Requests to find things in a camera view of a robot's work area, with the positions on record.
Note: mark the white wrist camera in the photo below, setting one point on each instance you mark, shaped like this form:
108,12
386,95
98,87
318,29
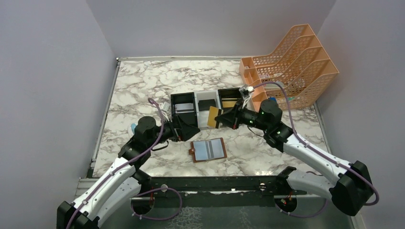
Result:
165,106
246,91

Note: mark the white middle tray box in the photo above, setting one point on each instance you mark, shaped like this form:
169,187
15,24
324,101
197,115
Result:
202,116

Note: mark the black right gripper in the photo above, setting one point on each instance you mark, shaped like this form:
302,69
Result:
236,115

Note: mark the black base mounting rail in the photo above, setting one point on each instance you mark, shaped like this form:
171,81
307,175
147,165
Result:
206,192

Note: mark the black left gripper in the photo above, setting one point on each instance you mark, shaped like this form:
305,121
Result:
176,129

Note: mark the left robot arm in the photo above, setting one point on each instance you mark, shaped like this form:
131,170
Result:
123,178

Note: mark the brown leather card holder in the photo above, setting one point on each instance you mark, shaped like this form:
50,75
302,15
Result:
207,150

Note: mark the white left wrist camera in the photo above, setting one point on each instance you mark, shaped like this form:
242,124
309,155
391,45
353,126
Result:
165,106

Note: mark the gold card in tray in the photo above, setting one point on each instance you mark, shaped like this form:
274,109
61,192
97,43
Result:
228,103

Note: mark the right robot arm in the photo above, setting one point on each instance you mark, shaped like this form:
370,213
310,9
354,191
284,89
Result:
347,185

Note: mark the silver card in tray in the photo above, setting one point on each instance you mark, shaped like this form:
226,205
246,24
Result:
184,108

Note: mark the black tray box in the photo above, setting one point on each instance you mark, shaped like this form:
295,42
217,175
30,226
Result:
180,98
229,94

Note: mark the gold card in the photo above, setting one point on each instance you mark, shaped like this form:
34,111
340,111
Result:
213,113
228,103

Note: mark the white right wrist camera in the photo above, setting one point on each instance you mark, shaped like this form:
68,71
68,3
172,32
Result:
246,91

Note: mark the orange plastic file organizer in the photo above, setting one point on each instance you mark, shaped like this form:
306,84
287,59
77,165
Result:
298,70

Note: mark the black left tray box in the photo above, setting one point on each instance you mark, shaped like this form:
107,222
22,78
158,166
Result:
180,98

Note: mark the black right tray box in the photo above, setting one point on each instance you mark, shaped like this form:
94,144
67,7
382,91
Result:
229,94

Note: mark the blue correction tape blister pack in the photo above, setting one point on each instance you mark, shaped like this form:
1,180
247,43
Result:
131,129

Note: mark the black cards in tray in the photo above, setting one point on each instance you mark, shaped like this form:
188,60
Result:
204,105

